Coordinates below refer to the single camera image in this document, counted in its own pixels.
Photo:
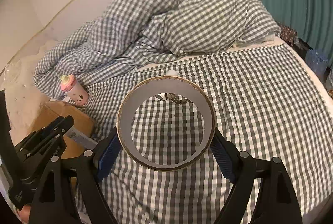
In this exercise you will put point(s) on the white plastic plug-in bottle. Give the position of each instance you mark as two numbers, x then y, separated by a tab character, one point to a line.
164	96

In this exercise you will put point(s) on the cream tufted headboard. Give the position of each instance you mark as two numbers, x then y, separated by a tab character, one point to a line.
23	99

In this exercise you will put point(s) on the grey checked bed sheet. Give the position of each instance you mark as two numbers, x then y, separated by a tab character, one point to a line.
267	102

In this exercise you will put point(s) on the brown cardboard box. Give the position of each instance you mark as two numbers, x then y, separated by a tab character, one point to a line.
72	118

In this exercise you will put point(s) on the beige tape roll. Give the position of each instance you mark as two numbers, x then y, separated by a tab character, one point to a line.
166	135

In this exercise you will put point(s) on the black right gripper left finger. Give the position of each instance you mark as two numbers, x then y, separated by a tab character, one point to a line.
54	200

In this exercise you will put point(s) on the grey checked duvet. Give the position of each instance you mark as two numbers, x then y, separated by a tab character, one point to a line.
131	34

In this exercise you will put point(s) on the pink baby bottle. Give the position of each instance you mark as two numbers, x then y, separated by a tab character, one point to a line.
70	86

